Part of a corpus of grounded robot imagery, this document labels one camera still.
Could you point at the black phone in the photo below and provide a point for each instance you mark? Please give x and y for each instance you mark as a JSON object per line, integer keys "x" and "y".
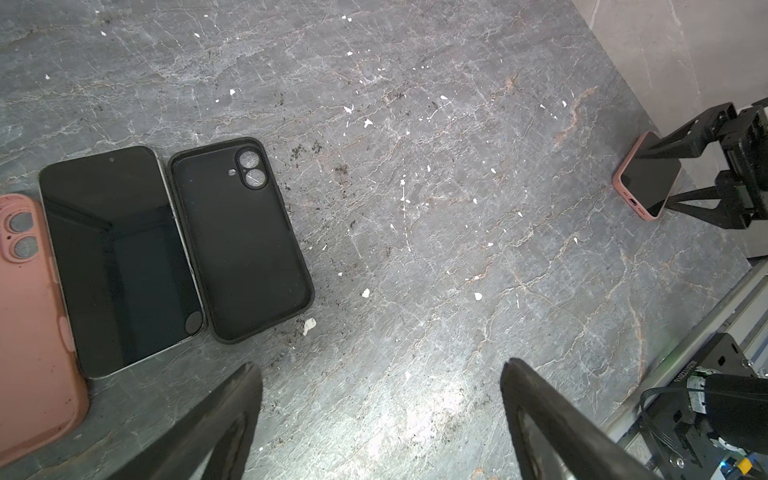
{"x": 125, "y": 276}
{"x": 645, "y": 183}

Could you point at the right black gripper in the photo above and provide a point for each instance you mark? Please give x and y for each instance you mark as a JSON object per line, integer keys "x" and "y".
{"x": 739, "y": 193}

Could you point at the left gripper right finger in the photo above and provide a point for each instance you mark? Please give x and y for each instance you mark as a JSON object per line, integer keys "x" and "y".
{"x": 550, "y": 436}

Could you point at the pink phone case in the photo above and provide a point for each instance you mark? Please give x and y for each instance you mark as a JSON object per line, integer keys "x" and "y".
{"x": 43, "y": 394}

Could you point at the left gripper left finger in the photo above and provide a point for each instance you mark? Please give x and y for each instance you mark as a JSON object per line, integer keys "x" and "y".
{"x": 217, "y": 433}

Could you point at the black phone case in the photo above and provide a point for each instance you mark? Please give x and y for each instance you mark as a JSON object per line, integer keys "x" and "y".
{"x": 248, "y": 264}

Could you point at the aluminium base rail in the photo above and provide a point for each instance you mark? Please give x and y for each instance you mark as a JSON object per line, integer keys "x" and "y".
{"x": 742, "y": 313}

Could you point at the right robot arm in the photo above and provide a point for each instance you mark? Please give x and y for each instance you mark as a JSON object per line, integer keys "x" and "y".
{"x": 712, "y": 416}

